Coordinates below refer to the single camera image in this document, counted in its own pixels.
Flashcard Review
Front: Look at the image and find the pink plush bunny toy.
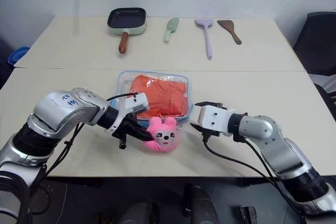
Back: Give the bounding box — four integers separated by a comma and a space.
143, 116, 181, 153

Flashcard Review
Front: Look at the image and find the purple silicone spatula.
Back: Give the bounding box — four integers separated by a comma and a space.
194, 18, 214, 60

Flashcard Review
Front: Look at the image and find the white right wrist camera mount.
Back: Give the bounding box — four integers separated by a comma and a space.
192, 104, 235, 137

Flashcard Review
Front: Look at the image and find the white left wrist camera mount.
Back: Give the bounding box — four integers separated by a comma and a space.
122, 92, 151, 118

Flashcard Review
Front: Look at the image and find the dark rounded shape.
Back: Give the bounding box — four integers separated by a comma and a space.
183, 183, 219, 224
118, 199, 161, 224

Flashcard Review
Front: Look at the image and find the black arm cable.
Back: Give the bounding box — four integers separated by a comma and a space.
202, 129, 313, 222
41, 92, 139, 180

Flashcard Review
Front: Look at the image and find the blue bowl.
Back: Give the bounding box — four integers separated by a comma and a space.
7, 46, 31, 66

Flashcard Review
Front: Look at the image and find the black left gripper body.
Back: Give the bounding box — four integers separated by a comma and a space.
111, 113, 138, 151

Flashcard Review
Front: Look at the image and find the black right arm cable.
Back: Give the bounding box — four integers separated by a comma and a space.
202, 129, 313, 222

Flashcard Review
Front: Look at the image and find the orange cloth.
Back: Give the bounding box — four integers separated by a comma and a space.
130, 74, 190, 119

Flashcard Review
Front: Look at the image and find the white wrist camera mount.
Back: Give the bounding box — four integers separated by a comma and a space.
192, 104, 235, 137
122, 92, 151, 118

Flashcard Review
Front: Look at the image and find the black chair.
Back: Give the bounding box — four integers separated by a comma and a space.
292, 11, 336, 76

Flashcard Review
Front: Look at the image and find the green square frying pan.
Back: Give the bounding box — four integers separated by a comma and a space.
107, 7, 148, 54

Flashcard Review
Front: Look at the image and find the small black box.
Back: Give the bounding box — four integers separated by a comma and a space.
239, 205, 257, 224

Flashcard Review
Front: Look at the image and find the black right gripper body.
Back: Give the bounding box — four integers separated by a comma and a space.
201, 101, 228, 139

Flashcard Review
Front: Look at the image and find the green rice scoop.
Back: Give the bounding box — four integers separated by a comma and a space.
164, 17, 180, 43

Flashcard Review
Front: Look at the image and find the clear plastic zipper pouch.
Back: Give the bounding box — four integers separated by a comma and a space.
108, 70, 194, 127

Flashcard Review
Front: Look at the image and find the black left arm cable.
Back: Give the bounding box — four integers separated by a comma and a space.
41, 92, 139, 180

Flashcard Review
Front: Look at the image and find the brown wooden spatula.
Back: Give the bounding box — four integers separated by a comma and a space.
217, 19, 243, 45

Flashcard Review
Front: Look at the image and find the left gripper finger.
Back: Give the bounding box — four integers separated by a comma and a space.
127, 128, 155, 142
130, 119, 150, 135

